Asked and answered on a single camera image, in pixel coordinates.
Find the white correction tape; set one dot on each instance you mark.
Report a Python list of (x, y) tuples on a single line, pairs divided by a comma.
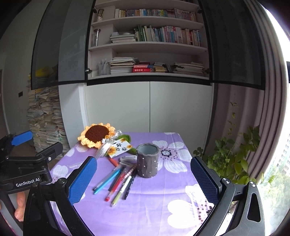
[(130, 158)]

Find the red gel pen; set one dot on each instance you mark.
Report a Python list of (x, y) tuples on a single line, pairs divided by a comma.
[(117, 183)]

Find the purple floral tablecloth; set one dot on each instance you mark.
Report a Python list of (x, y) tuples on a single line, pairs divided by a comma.
[(171, 203)]

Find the red book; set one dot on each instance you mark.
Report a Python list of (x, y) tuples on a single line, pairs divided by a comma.
[(143, 68)]

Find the dark glass cabinet door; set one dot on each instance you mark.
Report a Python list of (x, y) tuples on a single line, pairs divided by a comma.
[(234, 44), (61, 45)]

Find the stack of papers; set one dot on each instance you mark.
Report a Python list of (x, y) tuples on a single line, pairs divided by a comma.
[(45, 118)]

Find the white bookshelf cabinet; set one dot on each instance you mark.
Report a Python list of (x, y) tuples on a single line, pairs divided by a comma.
[(176, 97)]

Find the grey translucent pen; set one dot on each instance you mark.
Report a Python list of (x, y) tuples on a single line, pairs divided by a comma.
[(106, 178)]

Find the pink checkered pen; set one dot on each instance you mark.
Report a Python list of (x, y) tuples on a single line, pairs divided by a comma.
[(129, 172)]

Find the orange utility knife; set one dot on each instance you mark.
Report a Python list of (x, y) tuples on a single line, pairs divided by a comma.
[(114, 162)]

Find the dark glass cabinet door right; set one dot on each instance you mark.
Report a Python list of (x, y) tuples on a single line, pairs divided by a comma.
[(234, 44)]

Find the dark glass cabinet door left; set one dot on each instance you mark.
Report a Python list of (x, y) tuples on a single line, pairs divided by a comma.
[(61, 45)]

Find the person's left hand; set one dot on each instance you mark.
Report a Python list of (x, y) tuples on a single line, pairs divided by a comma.
[(21, 204)]

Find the green capped pen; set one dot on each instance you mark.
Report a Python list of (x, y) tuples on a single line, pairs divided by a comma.
[(121, 191)]

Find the grey clay pen holder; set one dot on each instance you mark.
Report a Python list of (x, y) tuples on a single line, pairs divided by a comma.
[(147, 160)]

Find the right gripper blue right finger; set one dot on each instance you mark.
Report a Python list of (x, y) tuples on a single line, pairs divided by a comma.
[(207, 179)]

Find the light blue pen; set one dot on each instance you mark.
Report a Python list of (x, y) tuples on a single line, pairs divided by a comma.
[(108, 181)]

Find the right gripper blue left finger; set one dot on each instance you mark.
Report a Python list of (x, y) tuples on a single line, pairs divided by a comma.
[(80, 178)]

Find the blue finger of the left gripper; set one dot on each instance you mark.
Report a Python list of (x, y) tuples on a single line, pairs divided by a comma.
[(21, 138)]

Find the green potted plant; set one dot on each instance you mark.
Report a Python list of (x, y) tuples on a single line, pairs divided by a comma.
[(229, 156)]

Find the black marker pen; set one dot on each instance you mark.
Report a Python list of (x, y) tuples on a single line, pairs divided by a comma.
[(130, 184)]

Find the sunflower gift card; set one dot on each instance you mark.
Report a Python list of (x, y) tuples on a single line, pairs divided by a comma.
[(118, 147)]

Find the crochet sunflower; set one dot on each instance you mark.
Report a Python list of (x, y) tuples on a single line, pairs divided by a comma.
[(96, 135)]

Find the grey curtain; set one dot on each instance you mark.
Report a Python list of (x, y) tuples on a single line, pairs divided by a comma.
[(256, 107)]

